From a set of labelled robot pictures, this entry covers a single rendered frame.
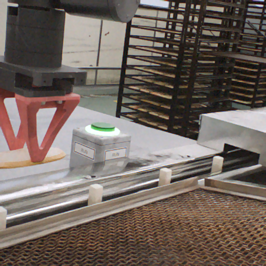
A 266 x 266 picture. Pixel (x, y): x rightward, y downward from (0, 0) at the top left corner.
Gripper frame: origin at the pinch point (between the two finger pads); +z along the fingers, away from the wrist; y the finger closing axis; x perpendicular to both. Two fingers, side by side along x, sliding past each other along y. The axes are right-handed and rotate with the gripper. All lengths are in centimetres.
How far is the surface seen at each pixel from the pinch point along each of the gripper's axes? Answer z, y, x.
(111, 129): 3.0, 11.3, -24.0
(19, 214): 8.3, 1.4, -0.7
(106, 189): 8.4, 2.2, -15.1
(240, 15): -20, 134, -257
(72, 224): 4.2, -10.2, 1.7
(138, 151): 11.4, 19.9, -41.3
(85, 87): 90, 441, -405
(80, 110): 11, 52, -54
